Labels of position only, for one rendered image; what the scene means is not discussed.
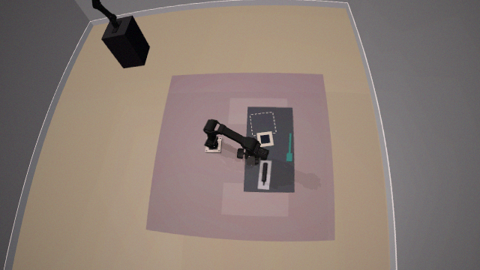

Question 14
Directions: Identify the teal small trowel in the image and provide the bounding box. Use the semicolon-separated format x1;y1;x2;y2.
286;133;292;162

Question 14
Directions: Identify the beige square tile with dark rectangle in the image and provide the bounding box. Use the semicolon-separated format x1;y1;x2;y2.
257;131;274;147

